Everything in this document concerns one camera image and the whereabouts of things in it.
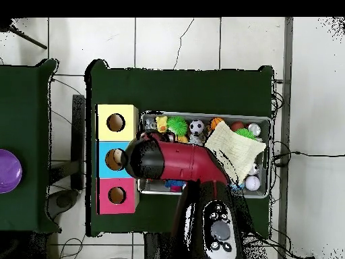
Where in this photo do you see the cream knitted cloth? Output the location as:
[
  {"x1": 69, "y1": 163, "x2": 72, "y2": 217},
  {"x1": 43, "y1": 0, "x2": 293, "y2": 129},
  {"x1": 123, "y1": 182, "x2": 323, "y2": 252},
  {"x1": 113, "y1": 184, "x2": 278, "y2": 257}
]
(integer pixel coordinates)
[{"x1": 203, "y1": 120, "x2": 268, "y2": 187}]

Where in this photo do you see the dark green side tablecloth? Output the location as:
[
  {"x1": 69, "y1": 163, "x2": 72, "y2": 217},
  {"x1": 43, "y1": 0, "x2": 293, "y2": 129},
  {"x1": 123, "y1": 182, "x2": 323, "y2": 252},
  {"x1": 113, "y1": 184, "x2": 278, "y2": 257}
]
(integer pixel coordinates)
[{"x1": 0, "y1": 58, "x2": 61, "y2": 233}]

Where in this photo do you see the small soccer ball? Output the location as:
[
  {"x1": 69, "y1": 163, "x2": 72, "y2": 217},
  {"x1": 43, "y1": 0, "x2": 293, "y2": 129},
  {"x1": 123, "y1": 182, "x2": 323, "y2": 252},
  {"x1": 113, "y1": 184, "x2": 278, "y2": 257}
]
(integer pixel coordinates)
[{"x1": 189, "y1": 119, "x2": 206, "y2": 136}]

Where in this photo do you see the silver can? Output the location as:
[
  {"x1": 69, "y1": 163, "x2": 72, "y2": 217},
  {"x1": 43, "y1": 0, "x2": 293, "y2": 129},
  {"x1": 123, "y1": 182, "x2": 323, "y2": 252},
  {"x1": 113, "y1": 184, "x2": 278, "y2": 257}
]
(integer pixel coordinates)
[{"x1": 247, "y1": 123, "x2": 262, "y2": 138}]

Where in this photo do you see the black cable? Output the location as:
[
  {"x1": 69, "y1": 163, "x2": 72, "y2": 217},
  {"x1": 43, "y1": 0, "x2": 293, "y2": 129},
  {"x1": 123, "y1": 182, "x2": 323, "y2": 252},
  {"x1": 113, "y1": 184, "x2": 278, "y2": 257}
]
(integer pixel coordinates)
[{"x1": 272, "y1": 150, "x2": 345, "y2": 167}]

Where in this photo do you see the green spiky ball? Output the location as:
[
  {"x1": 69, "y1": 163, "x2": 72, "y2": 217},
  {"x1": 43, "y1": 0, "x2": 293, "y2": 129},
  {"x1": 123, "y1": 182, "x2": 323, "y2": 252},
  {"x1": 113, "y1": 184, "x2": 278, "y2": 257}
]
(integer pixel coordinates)
[
  {"x1": 234, "y1": 127, "x2": 257, "y2": 140},
  {"x1": 166, "y1": 115, "x2": 189, "y2": 136}
]

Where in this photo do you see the small orange basketball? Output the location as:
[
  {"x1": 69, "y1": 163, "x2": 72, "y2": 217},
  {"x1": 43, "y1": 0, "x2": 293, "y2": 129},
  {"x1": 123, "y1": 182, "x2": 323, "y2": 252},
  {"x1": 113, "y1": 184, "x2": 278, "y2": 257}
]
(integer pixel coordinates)
[{"x1": 209, "y1": 117, "x2": 225, "y2": 132}]

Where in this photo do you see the shallow mesh bin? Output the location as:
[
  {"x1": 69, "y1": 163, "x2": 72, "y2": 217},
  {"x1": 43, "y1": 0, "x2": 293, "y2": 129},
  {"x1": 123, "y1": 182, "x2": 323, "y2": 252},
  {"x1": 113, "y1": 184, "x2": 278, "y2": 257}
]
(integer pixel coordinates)
[{"x1": 136, "y1": 110, "x2": 272, "y2": 200}]

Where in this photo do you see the purple bowl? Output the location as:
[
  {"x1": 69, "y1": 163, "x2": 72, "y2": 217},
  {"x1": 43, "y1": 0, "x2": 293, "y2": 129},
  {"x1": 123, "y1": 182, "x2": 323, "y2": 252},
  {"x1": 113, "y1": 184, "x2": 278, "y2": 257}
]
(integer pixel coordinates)
[{"x1": 0, "y1": 148, "x2": 23, "y2": 194}]

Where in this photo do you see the black tripod leg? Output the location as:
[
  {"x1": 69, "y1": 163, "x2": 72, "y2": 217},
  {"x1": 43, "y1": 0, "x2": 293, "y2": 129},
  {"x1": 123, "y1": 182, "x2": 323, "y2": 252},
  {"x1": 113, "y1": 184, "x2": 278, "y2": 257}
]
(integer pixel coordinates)
[{"x1": 0, "y1": 18, "x2": 48, "y2": 50}]

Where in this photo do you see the white baseball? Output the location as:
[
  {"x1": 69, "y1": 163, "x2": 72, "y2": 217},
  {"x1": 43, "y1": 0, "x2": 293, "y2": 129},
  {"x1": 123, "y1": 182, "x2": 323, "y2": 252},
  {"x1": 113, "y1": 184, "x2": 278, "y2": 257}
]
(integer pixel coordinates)
[{"x1": 244, "y1": 175, "x2": 261, "y2": 192}]

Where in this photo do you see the grey round foot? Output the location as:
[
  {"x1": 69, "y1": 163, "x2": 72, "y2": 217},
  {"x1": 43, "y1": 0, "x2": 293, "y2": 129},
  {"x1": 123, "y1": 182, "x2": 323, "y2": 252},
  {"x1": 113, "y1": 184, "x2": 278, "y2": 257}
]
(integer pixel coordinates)
[{"x1": 46, "y1": 188, "x2": 80, "y2": 220}]

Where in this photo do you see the yellow duck toy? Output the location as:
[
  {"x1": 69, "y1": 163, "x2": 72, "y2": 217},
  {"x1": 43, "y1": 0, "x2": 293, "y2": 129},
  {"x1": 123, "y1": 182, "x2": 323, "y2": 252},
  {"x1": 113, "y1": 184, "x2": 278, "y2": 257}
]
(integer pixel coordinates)
[{"x1": 155, "y1": 115, "x2": 168, "y2": 134}]

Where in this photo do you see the wooden box with three holes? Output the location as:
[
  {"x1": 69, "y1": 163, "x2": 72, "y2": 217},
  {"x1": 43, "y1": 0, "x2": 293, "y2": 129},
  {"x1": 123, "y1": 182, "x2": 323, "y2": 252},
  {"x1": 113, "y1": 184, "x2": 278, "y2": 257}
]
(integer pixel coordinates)
[{"x1": 96, "y1": 104, "x2": 140, "y2": 215}]

